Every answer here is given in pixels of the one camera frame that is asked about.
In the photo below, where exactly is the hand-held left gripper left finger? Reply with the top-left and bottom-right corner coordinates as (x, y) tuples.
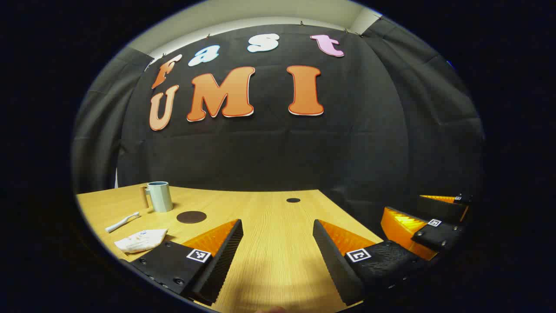
(119, 219), (244, 306)

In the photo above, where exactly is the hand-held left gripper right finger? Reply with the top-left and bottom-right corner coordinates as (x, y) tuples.
(312, 219), (435, 306)

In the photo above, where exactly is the dark brown round coaster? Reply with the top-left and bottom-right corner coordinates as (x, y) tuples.
(176, 211), (207, 224)

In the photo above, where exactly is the white toothpaste tube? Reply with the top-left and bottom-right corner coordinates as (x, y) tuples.
(114, 229), (169, 254)

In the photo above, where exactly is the pale blue cup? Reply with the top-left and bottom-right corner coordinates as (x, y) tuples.
(139, 181), (173, 213)

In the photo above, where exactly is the white toothbrush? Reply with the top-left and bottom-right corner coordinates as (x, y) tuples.
(105, 212), (141, 233)

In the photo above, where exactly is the wooden desktop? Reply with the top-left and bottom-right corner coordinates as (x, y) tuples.
(76, 185), (385, 313)

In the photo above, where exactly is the plain black cloth panel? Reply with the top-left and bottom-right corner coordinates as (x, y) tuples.
(72, 46), (155, 194)
(361, 17), (485, 218)

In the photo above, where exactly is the black backdrop cloth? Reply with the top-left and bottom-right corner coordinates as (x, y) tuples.
(116, 24), (411, 237)

